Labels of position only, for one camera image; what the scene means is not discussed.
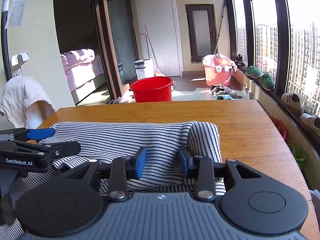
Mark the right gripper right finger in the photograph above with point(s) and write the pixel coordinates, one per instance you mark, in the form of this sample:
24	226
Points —
201	169

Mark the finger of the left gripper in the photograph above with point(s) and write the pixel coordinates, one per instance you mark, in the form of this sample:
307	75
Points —
57	148
24	134

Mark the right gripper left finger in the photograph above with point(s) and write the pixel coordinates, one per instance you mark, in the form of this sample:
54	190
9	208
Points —
123	169

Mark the grey black striped shirt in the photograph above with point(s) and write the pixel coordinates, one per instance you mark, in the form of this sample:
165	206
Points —
107	141

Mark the white chair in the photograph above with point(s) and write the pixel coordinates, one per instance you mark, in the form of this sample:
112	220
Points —
20	64

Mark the white towel on chair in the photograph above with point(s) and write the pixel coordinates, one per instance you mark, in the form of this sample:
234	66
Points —
7	102

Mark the blue slipper pair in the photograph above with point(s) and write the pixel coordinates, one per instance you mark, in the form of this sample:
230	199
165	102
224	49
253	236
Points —
225	97

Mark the grey slipper pair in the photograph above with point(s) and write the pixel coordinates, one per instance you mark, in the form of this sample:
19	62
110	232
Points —
222	90

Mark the red plastic bucket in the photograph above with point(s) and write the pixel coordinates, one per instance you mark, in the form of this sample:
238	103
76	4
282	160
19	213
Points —
153	89

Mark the bed with pink sheet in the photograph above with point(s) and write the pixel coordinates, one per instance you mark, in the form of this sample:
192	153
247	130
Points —
84	72

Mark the red basin with grass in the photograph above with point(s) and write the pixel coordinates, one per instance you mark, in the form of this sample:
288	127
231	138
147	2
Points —
280	126

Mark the pink plastic bucket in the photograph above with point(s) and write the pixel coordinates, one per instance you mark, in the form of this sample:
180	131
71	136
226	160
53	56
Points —
218	69

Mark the white trash bin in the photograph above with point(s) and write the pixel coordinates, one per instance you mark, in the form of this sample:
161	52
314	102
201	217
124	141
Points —
144	68

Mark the green leafy plant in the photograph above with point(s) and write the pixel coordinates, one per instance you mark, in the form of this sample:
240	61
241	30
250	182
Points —
299	155

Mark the green knitted shoe far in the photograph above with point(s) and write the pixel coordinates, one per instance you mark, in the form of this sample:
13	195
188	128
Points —
253	72

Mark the green knitted shoe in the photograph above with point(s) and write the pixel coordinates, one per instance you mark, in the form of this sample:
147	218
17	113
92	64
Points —
266	81
253	72

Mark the green knitted shoe near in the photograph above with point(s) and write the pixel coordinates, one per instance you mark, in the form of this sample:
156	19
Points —
266	81

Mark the beige sneaker far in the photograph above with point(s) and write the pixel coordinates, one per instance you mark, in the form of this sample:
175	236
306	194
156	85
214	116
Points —
292	103

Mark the beige sneaker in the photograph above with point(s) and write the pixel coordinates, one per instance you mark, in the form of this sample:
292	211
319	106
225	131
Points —
311	123
292	103

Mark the beige sneaker near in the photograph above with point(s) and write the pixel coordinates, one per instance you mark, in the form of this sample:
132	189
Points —
311	123

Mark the white wall socket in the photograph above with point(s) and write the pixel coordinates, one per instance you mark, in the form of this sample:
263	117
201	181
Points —
17	72

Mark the broom with thin handle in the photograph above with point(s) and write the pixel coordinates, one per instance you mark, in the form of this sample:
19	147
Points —
157	72

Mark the mop with long handle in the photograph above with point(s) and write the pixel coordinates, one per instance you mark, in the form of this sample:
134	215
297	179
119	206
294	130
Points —
220	25

